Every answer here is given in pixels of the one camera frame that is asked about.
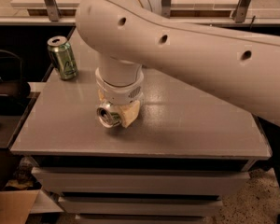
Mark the metal bracket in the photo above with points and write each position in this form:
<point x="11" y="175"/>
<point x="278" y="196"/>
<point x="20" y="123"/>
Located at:
<point x="239" y="14"/>
<point x="166" y="0"/>
<point x="52" y="10"/>

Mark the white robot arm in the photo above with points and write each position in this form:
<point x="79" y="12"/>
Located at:
<point x="241" y="68"/>

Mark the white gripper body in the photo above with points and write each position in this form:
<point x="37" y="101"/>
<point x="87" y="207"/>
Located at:
<point x="120" y="94"/>

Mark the metal bracket right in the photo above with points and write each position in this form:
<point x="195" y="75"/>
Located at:
<point x="239" y="14"/>

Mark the green soda can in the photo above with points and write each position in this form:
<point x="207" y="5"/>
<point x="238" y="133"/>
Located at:
<point x="62" y="57"/>

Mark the metal bracket middle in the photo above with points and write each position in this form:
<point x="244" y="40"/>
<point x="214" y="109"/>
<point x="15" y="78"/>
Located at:
<point x="166" y="0"/>

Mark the grey drawer cabinet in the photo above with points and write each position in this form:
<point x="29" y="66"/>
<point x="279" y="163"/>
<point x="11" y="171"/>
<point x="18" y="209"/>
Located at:
<point x="174" y="165"/>

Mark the white 7up can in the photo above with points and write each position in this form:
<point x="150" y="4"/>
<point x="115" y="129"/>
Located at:
<point x="108" y="114"/>

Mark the black chair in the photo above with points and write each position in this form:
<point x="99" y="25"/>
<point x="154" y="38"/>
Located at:
<point x="14" y="88"/>

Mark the cardboard box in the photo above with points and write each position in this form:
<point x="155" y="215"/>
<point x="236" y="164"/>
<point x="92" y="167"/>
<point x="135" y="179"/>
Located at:
<point x="16" y="200"/>

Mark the metal bracket left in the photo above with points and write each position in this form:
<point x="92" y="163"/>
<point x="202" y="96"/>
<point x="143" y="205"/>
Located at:
<point x="52" y="10"/>

